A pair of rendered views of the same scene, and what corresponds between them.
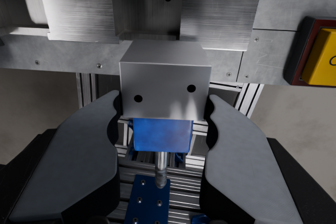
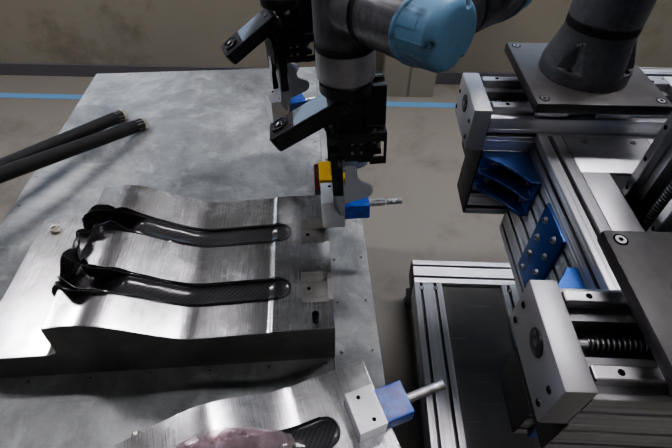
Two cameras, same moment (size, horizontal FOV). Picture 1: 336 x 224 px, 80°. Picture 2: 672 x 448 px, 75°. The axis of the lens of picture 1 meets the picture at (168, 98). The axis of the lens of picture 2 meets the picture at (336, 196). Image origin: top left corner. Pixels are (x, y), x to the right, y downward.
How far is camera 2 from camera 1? 0.63 m
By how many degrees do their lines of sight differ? 53
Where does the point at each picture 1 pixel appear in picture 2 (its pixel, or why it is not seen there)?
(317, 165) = not seen: hidden behind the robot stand
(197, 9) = (309, 213)
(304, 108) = (451, 219)
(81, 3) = (310, 255)
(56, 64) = (371, 334)
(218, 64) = (350, 227)
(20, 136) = not seen: outside the picture
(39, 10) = (319, 294)
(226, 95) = (454, 299)
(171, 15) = (315, 232)
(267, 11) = not seen: hidden behind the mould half
